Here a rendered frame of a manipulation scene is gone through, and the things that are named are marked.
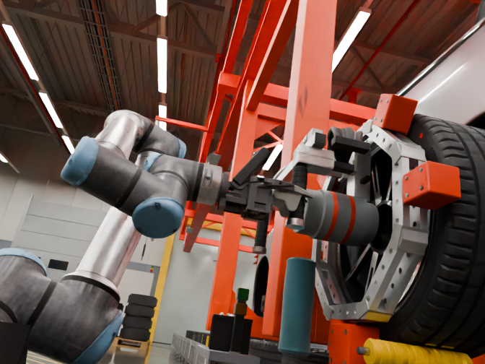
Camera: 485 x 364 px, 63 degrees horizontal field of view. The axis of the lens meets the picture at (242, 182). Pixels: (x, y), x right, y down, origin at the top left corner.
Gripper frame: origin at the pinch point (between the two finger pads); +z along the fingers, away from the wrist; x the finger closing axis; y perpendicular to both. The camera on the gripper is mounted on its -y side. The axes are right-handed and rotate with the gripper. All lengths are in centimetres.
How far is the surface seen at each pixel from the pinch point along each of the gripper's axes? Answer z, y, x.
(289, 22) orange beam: 20, -178, -129
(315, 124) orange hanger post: 22, -57, -60
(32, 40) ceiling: -548, -681, -956
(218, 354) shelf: -6, 39, -53
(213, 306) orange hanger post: 14, 12, -252
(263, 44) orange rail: 15, -214, -198
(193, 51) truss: -69, -516, -616
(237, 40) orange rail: -6, -258, -251
